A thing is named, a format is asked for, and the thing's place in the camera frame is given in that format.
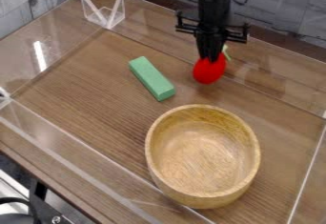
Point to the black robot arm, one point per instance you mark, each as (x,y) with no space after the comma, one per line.
(209,26)

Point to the clear acrylic corner bracket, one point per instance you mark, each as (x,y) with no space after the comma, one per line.
(102,16)

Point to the red strawberry toy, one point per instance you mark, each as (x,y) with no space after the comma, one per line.
(207,72)

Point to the clear acrylic tray wall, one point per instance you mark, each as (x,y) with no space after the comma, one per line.
(77,112)

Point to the wooden bowl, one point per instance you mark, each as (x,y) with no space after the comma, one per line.
(203,155)

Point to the black metal table frame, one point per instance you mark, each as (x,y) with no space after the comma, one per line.
(46,214)

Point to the green rectangular block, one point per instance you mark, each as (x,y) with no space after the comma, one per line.
(159,86)

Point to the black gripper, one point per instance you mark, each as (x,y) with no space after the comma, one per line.
(209,47)

